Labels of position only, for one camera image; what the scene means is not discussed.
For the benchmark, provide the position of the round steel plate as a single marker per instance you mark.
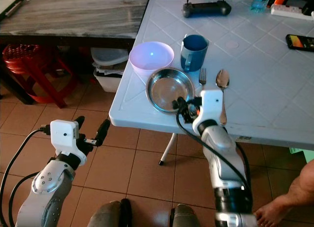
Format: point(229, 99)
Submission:
point(164, 89)

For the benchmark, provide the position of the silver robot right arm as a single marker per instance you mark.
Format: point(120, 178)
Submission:
point(228, 163)

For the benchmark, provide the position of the steel fork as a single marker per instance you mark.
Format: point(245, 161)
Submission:
point(202, 77)

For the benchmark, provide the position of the steel spoon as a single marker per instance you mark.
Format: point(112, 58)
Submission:
point(222, 79)

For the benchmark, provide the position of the blue plastic mug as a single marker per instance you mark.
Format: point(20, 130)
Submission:
point(194, 52)

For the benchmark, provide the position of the lilac plastic bowl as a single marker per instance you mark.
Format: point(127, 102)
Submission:
point(151, 56)

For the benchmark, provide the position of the white plastic storage box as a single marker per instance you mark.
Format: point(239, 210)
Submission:
point(108, 72)

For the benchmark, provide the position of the grey robot left leg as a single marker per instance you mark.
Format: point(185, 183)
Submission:
point(108, 214)

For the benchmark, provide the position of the red plastic stool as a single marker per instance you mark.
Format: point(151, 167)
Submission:
point(29, 65)

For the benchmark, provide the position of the white plastic folding table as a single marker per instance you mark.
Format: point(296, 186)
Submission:
point(260, 65)

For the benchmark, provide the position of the black game controller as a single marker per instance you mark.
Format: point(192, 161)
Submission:
point(206, 9)

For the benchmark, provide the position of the grey wooden table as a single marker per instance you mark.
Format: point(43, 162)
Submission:
point(73, 15)

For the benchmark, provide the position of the green plastic object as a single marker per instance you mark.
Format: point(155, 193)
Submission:
point(303, 154)

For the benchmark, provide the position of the black smartphone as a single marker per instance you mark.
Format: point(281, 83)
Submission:
point(300, 42)

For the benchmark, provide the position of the clear plastic water bottle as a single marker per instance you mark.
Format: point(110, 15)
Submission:
point(261, 0)

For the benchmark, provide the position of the person bare leg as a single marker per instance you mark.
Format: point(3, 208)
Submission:
point(292, 195)

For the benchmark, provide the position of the white power strip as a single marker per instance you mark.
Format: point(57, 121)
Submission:
point(287, 12)

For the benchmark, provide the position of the white flat board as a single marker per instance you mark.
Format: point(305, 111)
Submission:
point(10, 6)

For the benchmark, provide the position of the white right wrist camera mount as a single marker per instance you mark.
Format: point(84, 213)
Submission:
point(211, 106)

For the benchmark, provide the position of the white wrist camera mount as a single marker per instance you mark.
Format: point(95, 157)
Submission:
point(211, 106)
point(63, 136)

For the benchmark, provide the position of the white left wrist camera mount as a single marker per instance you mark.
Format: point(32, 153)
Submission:
point(63, 136)

